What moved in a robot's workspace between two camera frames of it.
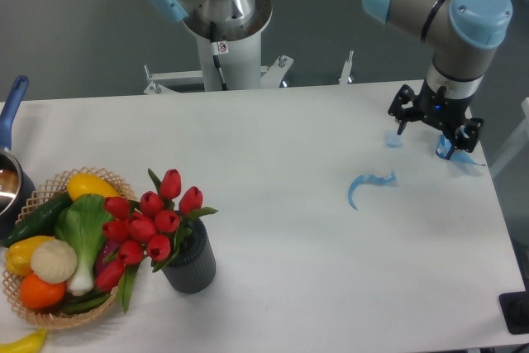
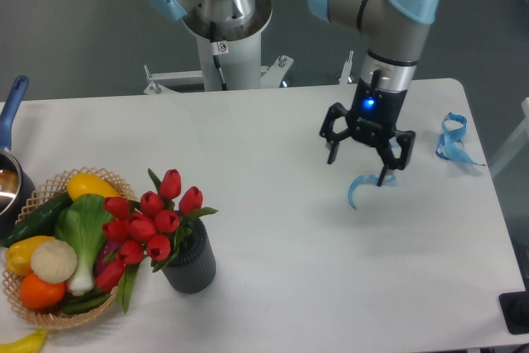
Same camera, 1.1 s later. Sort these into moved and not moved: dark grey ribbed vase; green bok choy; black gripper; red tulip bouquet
Moved: black gripper
Not moved: green bok choy; red tulip bouquet; dark grey ribbed vase
